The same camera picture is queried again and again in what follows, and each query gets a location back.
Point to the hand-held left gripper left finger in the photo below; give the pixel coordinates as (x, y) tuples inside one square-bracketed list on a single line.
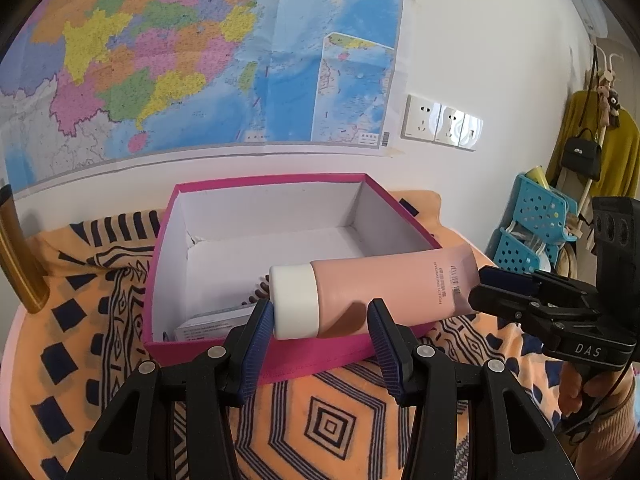
[(255, 350)]

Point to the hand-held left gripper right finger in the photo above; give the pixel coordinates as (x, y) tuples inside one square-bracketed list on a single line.
[(385, 350)]

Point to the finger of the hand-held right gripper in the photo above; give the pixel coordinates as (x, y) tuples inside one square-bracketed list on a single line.
[(505, 280), (500, 302)]

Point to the pink cardboard box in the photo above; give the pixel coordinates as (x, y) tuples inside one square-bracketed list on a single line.
[(300, 360)]

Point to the blue white medicine box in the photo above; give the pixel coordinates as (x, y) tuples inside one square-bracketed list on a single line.
[(210, 327)]

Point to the wooden claw massager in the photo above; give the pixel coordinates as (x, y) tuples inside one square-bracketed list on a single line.
[(260, 292)]

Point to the pink lotion tube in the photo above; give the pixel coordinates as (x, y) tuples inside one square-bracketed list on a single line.
[(375, 290)]

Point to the person's right forearm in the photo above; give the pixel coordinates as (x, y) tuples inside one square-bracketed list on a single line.
[(615, 442)]

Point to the person's right hand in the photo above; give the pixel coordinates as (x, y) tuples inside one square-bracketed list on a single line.
[(575, 395)]

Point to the blue perforated plastic rack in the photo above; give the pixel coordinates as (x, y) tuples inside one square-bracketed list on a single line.
[(540, 210)]

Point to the orange patterned blanket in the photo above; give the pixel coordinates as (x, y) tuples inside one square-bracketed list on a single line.
[(320, 425)]

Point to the yellow-green object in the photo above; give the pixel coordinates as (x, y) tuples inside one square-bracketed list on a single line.
[(535, 176)]

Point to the yellow coat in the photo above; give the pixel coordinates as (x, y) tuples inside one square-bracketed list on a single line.
[(620, 160)]

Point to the black handbag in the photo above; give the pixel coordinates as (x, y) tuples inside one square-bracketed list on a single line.
[(580, 155)]

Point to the brown plush toy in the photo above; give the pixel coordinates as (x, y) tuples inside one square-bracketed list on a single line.
[(609, 102)]

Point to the wooden coat rack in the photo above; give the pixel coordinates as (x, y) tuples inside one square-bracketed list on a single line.
[(607, 67)]

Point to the gold thermos flask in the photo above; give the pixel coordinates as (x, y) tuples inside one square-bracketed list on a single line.
[(20, 260)]

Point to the white wall socket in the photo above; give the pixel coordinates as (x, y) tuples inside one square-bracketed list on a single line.
[(420, 117), (450, 126)]

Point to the colourful wall map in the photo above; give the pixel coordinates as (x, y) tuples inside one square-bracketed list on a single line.
[(175, 60)]

